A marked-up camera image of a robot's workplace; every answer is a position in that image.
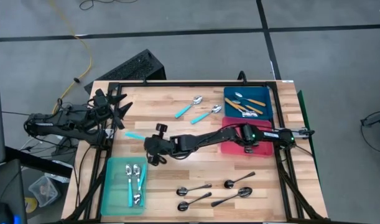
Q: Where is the blue plastic tray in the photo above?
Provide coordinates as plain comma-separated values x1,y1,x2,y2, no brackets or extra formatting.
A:
223,86,274,121

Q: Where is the yellow floor cable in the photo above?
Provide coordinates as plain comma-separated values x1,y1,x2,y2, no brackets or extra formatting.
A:
49,0,94,114

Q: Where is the black looped cable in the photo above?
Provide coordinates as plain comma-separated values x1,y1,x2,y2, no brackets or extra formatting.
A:
359,110,380,163

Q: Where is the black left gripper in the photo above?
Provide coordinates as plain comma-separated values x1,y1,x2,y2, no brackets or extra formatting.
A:
91,88,134,131

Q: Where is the clear plastic container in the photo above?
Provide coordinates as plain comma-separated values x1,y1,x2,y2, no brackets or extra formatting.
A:
28,175,60,208

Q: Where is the yellow tape roll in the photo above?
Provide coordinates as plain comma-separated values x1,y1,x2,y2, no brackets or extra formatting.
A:
24,197,39,215

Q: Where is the teal plastic tray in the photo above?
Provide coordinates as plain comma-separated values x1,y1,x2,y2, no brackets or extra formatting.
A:
100,156,148,217

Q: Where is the black desk bar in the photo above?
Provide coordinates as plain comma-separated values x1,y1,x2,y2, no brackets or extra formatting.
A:
4,146,74,179

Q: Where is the black perforated metal box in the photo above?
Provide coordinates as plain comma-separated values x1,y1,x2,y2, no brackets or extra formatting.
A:
83,49,167,96

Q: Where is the grey stand foot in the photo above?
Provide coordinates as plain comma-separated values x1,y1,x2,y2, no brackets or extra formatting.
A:
360,111,380,128

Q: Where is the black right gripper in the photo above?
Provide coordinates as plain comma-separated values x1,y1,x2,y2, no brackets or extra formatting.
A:
144,123,177,167

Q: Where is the red plastic tray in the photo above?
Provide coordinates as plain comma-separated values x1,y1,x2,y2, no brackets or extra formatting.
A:
220,116,274,157

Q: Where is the black floor cable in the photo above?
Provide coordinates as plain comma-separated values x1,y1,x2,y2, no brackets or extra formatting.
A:
79,0,139,11

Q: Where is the black computer mouse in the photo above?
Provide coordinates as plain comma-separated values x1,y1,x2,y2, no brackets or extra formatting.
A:
0,202,15,224

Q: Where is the orange-handled silver spoon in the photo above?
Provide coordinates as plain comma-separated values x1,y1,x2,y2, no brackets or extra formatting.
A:
224,97,259,118
234,91,267,107
229,102,256,118
232,99,264,115

